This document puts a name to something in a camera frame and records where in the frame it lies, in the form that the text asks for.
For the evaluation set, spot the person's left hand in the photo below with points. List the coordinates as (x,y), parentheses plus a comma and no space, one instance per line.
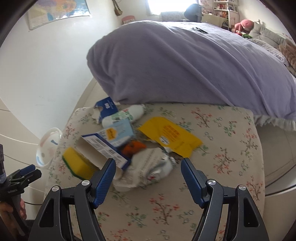
(6,209)

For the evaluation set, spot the grey pillow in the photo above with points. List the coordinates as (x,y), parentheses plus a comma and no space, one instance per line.
(260,32)

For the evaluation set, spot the dark blue chair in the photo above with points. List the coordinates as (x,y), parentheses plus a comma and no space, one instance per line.
(194,13)

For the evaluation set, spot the pink plush toy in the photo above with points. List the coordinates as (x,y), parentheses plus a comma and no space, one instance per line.
(244,26)

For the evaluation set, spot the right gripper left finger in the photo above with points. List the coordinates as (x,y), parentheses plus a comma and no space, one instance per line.
(101,181)

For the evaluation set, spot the blue white carton box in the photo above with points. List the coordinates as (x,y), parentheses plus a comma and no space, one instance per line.
(98,150)

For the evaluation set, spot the light blue tissue pack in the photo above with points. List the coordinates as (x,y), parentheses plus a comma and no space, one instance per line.
(118,134)

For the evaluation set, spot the orange wrapper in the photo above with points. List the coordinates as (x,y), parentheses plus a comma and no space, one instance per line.
(133,147)

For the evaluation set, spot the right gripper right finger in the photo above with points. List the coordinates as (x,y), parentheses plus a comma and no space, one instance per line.
(195,181)

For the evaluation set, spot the white green tube package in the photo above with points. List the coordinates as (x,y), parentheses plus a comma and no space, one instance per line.
(133,113)

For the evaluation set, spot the wall map poster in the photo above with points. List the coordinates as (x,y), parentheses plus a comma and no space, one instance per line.
(47,11)

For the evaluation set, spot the purple blanket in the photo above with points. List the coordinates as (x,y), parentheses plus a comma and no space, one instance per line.
(153,62)

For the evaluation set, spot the yellow pouch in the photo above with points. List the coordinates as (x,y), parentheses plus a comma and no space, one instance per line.
(170,135)

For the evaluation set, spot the floral bed sheet mattress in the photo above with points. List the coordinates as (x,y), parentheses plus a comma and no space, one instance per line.
(230,153)

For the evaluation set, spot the yellow green sponge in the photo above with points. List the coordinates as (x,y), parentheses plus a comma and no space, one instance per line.
(78,165)

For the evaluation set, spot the white bookshelf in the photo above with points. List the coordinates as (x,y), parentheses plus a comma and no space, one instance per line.
(227,10)

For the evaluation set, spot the brown hanging bag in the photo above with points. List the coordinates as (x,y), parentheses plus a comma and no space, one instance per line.
(117,10)

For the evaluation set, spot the torn blue white box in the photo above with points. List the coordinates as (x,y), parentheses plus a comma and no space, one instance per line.
(103,108)

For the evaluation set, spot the pink small chair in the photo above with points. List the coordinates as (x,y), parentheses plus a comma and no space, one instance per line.
(128,19)

